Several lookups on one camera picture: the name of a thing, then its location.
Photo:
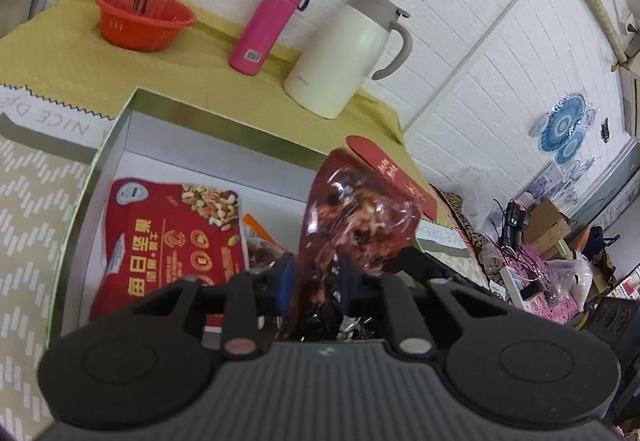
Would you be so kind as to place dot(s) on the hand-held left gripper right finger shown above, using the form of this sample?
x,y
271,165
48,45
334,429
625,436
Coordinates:
x,y
372,293

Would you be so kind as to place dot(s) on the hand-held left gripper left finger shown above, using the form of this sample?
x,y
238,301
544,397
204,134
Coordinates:
x,y
284,281

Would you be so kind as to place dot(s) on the maroon glossy snack packet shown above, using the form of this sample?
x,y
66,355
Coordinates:
x,y
350,221

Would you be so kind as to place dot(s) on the red nut snack packet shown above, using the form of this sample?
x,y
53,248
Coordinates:
x,y
165,241

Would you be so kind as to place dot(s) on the green cardboard box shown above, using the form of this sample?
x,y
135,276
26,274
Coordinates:
x,y
165,156

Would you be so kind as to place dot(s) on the brown patterned cloth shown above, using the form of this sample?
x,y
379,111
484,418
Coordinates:
x,y
460,216

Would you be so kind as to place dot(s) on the red envelope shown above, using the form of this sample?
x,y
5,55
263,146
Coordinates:
x,y
395,171

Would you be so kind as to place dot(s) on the black power adapter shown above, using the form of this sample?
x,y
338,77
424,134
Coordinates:
x,y
531,291

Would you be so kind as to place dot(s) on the black battery charger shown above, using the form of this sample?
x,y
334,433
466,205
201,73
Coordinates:
x,y
515,218

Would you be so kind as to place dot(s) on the pink plastic bags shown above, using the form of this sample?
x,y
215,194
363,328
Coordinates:
x,y
555,291

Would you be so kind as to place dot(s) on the brown cardboard box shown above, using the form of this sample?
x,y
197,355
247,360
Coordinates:
x,y
547,221

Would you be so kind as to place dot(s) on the cream thermal jug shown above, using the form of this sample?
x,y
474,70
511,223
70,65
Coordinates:
x,y
335,56

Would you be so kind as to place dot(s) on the blue round paper fan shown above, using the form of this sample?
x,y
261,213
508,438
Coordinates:
x,y
562,123
572,148

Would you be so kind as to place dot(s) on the pink thermos bottle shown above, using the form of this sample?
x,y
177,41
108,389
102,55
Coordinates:
x,y
270,21

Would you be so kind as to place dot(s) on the red plastic basket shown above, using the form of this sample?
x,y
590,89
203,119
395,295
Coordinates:
x,y
145,26

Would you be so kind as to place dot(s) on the yellow cloth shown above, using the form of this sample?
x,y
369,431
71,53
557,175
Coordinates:
x,y
60,56

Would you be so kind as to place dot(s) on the black wall ornament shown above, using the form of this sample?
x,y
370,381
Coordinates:
x,y
605,131

